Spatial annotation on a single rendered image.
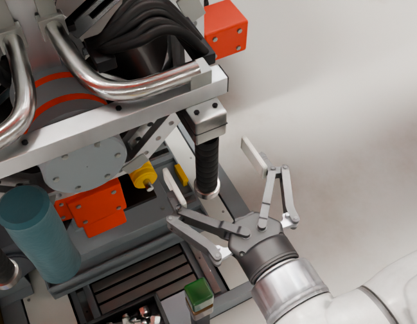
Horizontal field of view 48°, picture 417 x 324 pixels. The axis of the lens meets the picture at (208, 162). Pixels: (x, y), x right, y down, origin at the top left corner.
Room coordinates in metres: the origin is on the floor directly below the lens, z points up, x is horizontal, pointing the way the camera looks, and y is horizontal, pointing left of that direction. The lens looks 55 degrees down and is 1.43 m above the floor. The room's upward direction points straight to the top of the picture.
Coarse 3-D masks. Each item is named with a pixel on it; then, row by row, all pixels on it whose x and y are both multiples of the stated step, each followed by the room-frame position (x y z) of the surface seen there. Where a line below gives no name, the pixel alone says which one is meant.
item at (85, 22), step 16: (96, 0) 0.68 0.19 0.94; (112, 0) 0.69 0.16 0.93; (64, 16) 0.69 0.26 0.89; (80, 16) 0.66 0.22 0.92; (96, 16) 0.67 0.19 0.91; (80, 32) 0.66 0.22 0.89; (0, 48) 0.60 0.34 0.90; (80, 48) 0.66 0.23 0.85; (144, 48) 0.78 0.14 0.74; (160, 48) 0.73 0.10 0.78; (0, 64) 0.63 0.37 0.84; (128, 64) 0.78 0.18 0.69; (144, 64) 0.75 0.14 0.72; (160, 64) 0.71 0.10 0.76; (0, 80) 0.59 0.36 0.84; (0, 96) 0.58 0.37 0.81; (0, 112) 0.68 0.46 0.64
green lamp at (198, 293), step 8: (200, 280) 0.29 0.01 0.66; (184, 288) 0.28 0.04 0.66; (192, 288) 0.28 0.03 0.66; (200, 288) 0.28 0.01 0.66; (208, 288) 0.28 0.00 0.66; (192, 296) 0.27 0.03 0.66; (200, 296) 0.27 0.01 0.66; (208, 296) 0.27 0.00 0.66; (192, 304) 0.25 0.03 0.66; (200, 304) 0.26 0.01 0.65; (208, 304) 0.26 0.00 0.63
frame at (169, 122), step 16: (176, 0) 0.63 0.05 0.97; (192, 0) 0.64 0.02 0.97; (192, 16) 0.64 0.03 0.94; (176, 48) 0.67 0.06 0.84; (176, 64) 0.67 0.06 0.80; (144, 128) 0.63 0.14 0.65; (160, 128) 0.60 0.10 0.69; (128, 144) 0.61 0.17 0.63; (144, 144) 0.59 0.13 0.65; (160, 144) 0.60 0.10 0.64; (128, 160) 0.57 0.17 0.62; (144, 160) 0.58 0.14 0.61; (16, 176) 0.51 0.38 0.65; (32, 176) 0.53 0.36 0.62; (0, 192) 0.46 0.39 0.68; (48, 192) 0.49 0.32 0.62
